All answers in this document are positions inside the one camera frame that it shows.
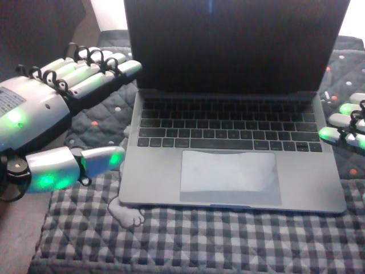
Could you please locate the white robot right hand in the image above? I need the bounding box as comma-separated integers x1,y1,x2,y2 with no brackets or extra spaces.
318,92,365,158

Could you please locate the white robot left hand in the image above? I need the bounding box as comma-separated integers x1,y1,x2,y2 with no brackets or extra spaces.
0,42,143,202

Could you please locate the grey laptop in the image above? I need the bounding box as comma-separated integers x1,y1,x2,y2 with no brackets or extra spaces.
118,0,351,215

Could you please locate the grey quilt with checked print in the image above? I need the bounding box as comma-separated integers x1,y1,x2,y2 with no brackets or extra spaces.
28,30,365,274

